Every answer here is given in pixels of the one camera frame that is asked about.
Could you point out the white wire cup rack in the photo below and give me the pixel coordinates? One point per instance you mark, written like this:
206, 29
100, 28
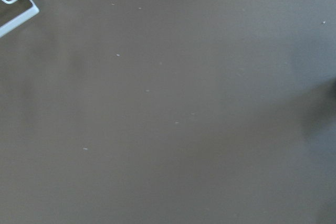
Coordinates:
16, 12

